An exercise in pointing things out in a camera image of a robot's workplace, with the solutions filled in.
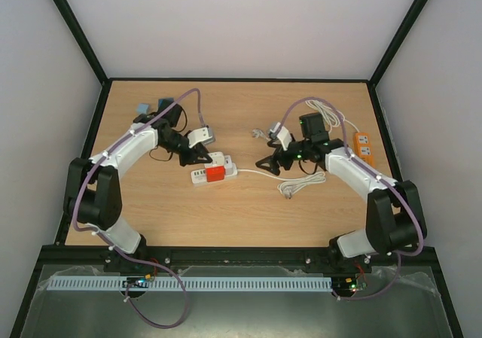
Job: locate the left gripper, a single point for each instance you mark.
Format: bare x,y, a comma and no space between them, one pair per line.
199,151

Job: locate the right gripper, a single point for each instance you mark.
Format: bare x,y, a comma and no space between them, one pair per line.
282,156

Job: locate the white cube adapter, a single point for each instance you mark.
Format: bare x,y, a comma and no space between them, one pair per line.
217,159

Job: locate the white power strip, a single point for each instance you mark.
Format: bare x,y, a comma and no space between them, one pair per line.
198,177

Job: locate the red cube socket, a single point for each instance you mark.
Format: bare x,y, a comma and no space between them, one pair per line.
215,174

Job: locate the small white usb charger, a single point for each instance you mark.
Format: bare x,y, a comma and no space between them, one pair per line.
228,163

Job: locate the dark blue cube socket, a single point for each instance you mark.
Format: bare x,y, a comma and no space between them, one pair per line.
163,103

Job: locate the light blue usb charger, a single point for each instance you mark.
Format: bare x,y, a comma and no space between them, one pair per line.
143,108

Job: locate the orange power strip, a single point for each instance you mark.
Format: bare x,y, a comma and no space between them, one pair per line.
362,148

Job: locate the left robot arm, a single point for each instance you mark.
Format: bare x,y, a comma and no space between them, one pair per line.
93,191

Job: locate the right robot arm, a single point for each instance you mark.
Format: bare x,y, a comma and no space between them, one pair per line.
394,216

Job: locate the light blue cable duct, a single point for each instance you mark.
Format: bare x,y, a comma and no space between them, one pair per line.
191,284

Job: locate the black mounting rail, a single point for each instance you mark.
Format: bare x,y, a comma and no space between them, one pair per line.
309,260

